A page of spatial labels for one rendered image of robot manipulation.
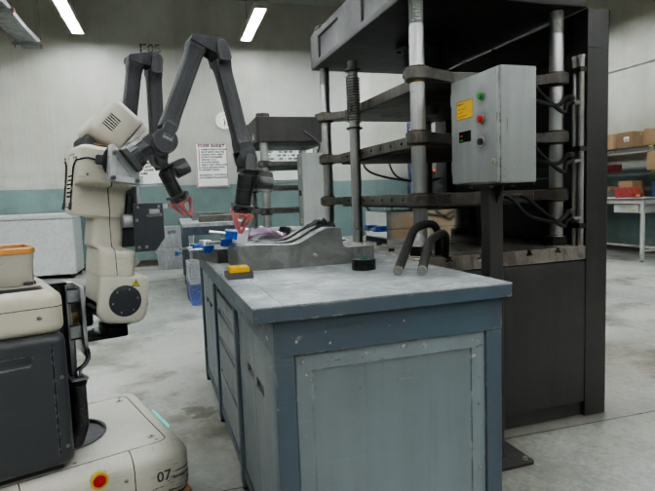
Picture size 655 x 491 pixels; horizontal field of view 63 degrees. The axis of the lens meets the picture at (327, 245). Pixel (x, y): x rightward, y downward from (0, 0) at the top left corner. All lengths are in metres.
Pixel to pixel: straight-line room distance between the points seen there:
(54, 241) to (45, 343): 6.81
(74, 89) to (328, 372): 8.42
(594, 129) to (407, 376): 1.60
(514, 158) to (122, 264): 1.38
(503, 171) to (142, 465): 1.51
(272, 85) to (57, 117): 3.40
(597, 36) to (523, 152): 0.87
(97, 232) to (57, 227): 6.57
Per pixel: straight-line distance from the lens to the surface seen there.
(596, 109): 2.68
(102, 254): 1.88
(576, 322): 2.66
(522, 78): 2.05
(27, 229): 8.56
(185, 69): 1.88
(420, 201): 2.17
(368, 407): 1.42
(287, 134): 6.64
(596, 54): 2.72
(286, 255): 1.88
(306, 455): 1.41
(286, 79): 9.62
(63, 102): 9.44
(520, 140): 2.01
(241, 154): 1.87
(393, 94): 2.62
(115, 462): 1.86
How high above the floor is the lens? 1.05
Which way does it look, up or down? 5 degrees down
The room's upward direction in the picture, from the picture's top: 2 degrees counter-clockwise
